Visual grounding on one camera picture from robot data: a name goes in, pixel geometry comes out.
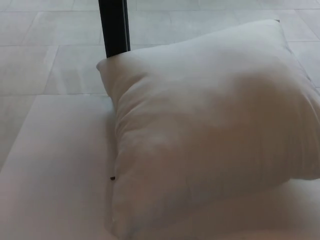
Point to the white square pillow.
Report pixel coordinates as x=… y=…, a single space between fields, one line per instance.
x=205 y=120

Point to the black vertical post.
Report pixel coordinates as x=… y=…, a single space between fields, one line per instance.
x=113 y=27

